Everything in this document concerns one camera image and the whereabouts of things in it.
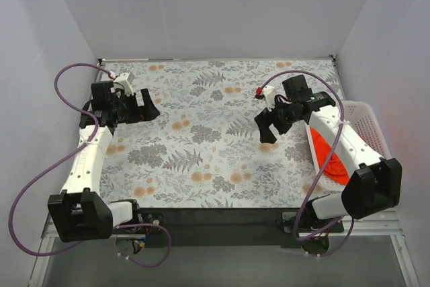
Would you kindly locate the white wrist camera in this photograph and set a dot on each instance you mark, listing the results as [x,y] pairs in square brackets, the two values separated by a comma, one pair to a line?
[124,80]
[267,93]

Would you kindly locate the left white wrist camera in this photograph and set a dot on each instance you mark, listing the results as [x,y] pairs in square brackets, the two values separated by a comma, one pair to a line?
[124,80]

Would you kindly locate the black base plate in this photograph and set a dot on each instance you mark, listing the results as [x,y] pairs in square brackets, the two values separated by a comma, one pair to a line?
[210,227]

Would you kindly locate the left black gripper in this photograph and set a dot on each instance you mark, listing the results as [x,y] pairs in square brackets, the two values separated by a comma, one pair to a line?
[135,107]

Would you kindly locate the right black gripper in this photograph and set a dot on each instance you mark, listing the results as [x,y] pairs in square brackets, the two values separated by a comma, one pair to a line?
[271,117]

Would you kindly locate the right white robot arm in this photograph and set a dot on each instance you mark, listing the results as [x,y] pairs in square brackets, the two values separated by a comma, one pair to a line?
[374,181]

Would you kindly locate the floral table mat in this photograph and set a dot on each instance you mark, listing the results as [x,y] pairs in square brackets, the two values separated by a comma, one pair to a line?
[204,149]

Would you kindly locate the orange t shirt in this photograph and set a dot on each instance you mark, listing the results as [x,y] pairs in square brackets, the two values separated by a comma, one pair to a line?
[335,169]

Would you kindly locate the white plastic basket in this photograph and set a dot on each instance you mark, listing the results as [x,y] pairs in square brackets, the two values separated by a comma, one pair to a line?
[361,141]

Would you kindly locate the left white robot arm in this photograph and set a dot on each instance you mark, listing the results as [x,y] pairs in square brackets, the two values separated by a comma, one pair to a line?
[78,212]

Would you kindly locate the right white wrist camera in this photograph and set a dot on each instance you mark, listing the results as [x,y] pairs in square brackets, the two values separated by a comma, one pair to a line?
[267,93]

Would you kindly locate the aluminium frame rail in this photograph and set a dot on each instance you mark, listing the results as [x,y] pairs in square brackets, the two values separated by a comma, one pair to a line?
[385,223]

